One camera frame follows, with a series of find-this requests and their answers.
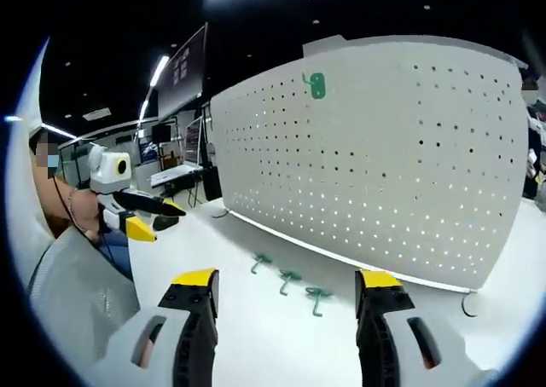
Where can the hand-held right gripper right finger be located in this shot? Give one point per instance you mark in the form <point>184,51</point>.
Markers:
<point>384,314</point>

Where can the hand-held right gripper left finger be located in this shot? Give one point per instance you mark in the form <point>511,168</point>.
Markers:
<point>189,310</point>

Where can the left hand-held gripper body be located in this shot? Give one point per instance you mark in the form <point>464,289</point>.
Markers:
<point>106,174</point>

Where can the green hook assembly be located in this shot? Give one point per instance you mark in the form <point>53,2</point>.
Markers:
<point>319,86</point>
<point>261,258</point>
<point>290,275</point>
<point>317,294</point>

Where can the white perforated mounting plate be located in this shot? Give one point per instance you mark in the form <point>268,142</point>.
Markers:
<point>384,169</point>

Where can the person's left hand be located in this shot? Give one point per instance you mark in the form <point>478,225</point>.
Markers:
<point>85,212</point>

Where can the ceiling air vent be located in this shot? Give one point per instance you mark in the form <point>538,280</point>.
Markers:
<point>97,113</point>

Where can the black computer tower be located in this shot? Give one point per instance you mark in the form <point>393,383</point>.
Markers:
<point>212,184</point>

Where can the short ceiling light strip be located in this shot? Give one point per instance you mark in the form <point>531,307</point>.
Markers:
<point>159,71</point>
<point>144,108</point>

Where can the computer monitor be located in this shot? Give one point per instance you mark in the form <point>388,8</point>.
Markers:
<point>194,144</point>

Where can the grey mesh office chair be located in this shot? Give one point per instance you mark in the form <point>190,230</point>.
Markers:
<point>81,284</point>

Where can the person's white shirt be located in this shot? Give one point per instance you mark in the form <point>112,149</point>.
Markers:
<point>23,191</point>

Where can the large black display screen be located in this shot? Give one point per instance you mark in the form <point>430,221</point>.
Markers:
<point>183,76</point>

